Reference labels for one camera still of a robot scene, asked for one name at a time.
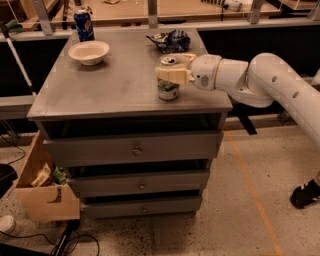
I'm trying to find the black floor cable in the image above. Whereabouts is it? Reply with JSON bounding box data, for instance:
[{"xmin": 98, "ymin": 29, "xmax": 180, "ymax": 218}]
[{"xmin": 0, "ymin": 229, "xmax": 101, "ymax": 256}]

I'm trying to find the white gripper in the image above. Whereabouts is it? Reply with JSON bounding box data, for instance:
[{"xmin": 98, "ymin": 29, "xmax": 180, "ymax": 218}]
[{"xmin": 155, "ymin": 53, "xmax": 222, "ymax": 91}]

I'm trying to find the white paper bowl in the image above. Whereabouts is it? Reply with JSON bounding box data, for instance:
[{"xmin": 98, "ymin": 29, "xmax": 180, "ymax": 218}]
[{"xmin": 68, "ymin": 40, "xmax": 110, "ymax": 66}]

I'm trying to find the grey drawer cabinet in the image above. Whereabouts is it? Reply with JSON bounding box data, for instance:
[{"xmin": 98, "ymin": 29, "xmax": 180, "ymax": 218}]
[{"xmin": 28, "ymin": 30, "xmax": 232, "ymax": 219}]

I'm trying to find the white green 7up can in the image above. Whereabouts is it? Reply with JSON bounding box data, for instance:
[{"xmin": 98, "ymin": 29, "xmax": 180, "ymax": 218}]
[{"xmin": 157, "ymin": 55, "xmax": 179, "ymax": 100}]

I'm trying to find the blue pepsi can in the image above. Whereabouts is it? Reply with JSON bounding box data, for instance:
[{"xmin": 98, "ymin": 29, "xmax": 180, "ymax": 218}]
[{"xmin": 74, "ymin": 9, "xmax": 95, "ymax": 42}]

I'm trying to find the white cup on floor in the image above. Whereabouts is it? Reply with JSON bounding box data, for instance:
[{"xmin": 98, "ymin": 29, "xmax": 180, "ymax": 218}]
[{"xmin": 0, "ymin": 215, "xmax": 16, "ymax": 233}]

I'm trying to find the black sneaker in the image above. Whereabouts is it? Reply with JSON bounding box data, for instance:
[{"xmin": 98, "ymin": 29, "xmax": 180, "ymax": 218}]
[{"xmin": 290, "ymin": 180, "xmax": 320, "ymax": 209}]

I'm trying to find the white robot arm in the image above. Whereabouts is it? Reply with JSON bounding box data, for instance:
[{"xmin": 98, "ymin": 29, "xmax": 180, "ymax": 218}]
[{"xmin": 155, "ymin": 53, "xmax": 320, "ymax": 146}]

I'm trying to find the brown cardboard box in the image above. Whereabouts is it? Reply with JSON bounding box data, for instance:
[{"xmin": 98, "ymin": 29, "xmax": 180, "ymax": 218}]
[{"xmin": 15, "ymin": 132, "xmax": 80, "ymax": 222}]

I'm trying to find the crumpled blue chip bag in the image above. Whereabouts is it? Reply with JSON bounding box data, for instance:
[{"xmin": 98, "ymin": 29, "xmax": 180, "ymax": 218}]
[{"xmin": 147, "ymin": 30, "xmax": 191, "ymax": 54}]

